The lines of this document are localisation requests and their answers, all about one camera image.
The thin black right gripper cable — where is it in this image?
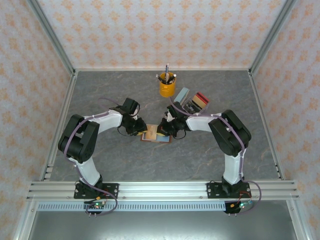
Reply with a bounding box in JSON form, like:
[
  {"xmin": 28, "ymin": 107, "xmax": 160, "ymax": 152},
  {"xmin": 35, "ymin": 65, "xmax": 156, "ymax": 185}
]
[{"xmin": 172, "ymin": 129, "xmax": 187, "ymax": 140}]

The thin black left gripper cable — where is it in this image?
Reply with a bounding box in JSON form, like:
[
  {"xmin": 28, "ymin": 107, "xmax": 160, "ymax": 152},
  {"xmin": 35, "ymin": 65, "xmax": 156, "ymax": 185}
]
[{"xmin": 117, "ymin": 126, "xmax": 131, "ymax": 137}]

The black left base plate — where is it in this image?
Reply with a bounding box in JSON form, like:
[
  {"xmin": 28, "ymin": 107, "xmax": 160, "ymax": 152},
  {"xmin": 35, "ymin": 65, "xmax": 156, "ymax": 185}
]
[{"xmin": 73, "ymin": 183, "xmax": 120, "ymax": 200}]

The controller board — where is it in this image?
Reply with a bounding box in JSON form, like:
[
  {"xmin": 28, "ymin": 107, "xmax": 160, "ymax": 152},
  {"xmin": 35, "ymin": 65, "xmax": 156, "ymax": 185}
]
[
  {"xmin": 83, "ymin": 199, "xmax": 106, "ymax": 211},
  {"xmin": 231, "ymin": 199, "xmax": 253, "ymax": 210}
]

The right controller board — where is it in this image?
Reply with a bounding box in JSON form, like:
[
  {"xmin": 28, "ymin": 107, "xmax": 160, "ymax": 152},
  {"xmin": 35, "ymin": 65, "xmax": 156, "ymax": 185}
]
[{"xmin": 231, "ymin": 199, "xmax": 253, "ymax": 210}]

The yellow pen cup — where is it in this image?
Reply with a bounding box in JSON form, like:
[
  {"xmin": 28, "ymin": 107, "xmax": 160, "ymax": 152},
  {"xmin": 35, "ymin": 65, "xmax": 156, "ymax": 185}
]
[{"xmin": 159, "ymin": 72, "xmax": 177, "ymax": 98}]

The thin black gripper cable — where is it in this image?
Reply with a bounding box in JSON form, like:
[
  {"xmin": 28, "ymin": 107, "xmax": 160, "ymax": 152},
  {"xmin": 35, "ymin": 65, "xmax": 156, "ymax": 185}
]
[
  {"xmin": 117, "ymin": 126, "xmax": 131, "ymax": 137},
  {"xmin": 172, "ymin": 129, "xmax": 187, "ymax": 140}
]

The aluminium frame corner post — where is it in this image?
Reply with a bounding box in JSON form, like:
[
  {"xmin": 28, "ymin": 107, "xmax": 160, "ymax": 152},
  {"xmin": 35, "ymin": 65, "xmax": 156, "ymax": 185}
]
[
  {"xmin": 26, "ymin": 0, "xmax": 76, "ymax": 73},
  {"xmin": 249, "ymin": 0, "xmax": 295, "ymax": 73}
]

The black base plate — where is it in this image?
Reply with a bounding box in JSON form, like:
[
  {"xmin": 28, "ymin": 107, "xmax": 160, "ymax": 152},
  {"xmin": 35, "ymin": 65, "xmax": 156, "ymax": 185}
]
[
  {"xmin": 206, "ymin": 182, "xmax": 251, "ymax": 200},
  {"xmin": 73, "ymin": 183, "xmax": 120, "ymax": 200}
]

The aluminium mounting rail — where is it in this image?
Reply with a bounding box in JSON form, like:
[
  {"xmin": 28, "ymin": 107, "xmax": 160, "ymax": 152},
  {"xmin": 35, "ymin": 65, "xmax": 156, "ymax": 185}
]
[{"xmin": 26, "ymin": 181, "xmax": 300, "ymax": 201}]

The tan cardboard block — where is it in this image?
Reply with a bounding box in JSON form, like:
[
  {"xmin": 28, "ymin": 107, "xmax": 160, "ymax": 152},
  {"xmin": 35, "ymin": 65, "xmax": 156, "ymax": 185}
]
[{"xmin": 191, "ymin": 96, "xmax": 207, "ymax": 109}]

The white slotted cable duct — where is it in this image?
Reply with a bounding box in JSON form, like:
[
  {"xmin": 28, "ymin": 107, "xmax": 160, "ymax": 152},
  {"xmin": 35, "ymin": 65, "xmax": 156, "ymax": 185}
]
[{"xmin": 37, "ymin": 202, "xmax": 227, "ymax": 212}]

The clear acrylic box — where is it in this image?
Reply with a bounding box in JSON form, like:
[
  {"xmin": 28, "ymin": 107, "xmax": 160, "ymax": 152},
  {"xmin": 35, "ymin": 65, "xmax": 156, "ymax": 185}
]
[{"xmin": 182, "ymin": 91, "xmax": 211, "ymax": 115}]

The left controller board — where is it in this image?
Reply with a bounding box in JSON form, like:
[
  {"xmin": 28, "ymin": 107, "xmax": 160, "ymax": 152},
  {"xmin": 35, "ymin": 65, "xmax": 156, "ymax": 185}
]
[{"xmin": 83, "ymin": 199, "xmax": 106, "ymax": 211}]

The dark picture panel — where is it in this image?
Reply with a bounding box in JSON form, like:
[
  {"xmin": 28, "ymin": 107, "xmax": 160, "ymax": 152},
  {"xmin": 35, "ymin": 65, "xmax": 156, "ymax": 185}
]
[{"xmin": 184, "ymin": 100, "xmax": 200, "ymax": 114}]

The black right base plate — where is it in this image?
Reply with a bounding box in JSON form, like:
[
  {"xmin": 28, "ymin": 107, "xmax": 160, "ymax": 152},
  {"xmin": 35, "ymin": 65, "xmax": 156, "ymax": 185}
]
[{"xmin": 206, "ymin": 182, "xmax": 251, "ymax": 200}]

